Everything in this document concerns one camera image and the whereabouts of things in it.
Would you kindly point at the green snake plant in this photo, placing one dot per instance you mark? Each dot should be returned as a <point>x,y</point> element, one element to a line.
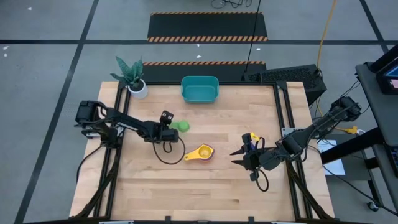
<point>130,73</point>

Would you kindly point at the silver metal bracket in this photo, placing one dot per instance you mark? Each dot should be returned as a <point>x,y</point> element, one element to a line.
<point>289,222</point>
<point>116,222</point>

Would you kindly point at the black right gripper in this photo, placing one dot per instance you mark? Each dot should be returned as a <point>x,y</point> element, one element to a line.
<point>255,158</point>

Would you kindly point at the black caster wheel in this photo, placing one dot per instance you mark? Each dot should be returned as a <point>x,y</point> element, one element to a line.
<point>372,206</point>

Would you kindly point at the black monitor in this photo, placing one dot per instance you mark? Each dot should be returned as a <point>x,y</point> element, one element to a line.
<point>388,74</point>

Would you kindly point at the black edge bracket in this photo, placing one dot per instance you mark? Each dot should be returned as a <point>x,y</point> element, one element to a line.
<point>251,219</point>
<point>168,219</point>

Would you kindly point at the white plant pot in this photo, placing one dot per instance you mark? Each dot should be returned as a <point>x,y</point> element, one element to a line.
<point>139,91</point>

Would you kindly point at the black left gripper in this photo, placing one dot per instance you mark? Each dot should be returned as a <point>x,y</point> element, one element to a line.
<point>168,135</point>

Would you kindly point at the yellow tag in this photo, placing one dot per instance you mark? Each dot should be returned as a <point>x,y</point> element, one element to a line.
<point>255,137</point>

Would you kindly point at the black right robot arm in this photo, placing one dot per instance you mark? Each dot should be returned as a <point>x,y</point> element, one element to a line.
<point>311,133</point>

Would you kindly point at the green measuring cup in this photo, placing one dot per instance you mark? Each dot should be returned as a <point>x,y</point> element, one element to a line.
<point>183,126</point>

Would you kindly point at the black desk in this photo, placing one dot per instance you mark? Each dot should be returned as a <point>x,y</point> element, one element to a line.
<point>376,109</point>

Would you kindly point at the yellow measuring cup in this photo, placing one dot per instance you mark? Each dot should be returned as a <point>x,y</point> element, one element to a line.
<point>203,152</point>

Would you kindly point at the large black hazard-striped mat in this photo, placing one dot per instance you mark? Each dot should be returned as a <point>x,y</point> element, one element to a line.
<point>205,26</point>

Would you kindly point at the black metal table frame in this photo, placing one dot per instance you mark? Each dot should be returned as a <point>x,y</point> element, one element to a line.
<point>110,186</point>

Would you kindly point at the black perforated computer case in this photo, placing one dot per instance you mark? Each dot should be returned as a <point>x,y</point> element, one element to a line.
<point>289,77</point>

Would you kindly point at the narrow black hazard-striped mat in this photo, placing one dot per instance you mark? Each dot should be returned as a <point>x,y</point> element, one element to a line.
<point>174,73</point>

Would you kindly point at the yellow plug connector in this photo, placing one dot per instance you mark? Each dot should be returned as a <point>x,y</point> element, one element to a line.
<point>353,130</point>

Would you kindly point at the white paper sheet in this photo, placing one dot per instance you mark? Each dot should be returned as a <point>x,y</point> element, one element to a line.
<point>334,165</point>

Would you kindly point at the teal plastic basket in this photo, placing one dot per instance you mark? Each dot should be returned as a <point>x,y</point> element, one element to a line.
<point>199,93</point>

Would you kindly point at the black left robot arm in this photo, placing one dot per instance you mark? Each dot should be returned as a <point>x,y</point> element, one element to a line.
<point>130,121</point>

